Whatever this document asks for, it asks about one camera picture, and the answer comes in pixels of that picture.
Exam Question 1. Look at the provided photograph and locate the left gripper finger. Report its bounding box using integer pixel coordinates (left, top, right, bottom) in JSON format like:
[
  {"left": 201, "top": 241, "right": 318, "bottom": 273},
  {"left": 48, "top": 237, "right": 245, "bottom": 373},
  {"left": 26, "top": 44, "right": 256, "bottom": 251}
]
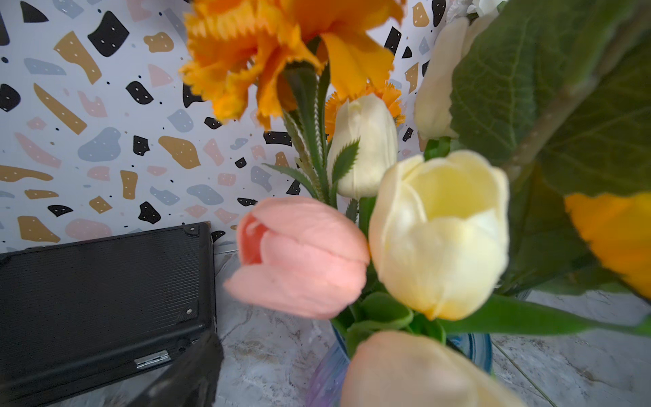
[{"left": 128, "top": 332, "right": 224, "bottom": 407}]

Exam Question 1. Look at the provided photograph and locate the purple ribbed glass vase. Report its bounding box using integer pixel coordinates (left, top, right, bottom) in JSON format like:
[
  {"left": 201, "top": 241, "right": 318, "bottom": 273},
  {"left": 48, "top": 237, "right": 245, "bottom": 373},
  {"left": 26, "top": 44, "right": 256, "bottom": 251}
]
[{"left": 305, "top": 329, "right": 493, "bottom": 407}]

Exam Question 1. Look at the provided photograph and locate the black rectangular case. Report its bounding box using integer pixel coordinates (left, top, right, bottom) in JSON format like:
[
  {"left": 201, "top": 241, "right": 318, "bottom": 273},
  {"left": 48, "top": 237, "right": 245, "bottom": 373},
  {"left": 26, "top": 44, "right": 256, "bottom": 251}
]
[{"left": 1, "top": 223, "right": 215, "bottom": 406}]

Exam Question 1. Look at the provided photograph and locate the pink tulip bud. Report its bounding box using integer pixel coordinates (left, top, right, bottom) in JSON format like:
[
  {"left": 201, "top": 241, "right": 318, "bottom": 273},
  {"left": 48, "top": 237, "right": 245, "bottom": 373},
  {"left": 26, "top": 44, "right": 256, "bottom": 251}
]
[{"left": 223, "top": 197, "right": 371, "bottom": 320}]

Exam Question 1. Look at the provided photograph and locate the cream tulip bud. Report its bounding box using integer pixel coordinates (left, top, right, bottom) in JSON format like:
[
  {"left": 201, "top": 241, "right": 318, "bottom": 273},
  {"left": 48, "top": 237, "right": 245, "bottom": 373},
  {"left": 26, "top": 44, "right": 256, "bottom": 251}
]
[
  {"left": 368, "top": 150, "right": 510, "bottom": 321},
  {"left": 327, "top": 93, "right": 398, "bottom": 199}
]

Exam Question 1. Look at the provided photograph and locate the orange marigold flower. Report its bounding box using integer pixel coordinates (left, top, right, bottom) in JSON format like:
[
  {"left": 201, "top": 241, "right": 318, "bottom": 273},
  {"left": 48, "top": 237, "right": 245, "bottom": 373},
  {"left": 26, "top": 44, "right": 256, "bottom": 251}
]
[{"left": 181, "top": 1, "right": 405, "bottom": 127}]

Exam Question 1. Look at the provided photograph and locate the orange rose flower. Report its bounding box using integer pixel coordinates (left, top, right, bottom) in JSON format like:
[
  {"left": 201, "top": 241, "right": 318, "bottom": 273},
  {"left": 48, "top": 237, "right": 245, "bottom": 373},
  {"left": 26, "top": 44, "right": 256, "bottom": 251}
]
[{"left": 564, "top": 192, "right": 650, "bottom": 299}]

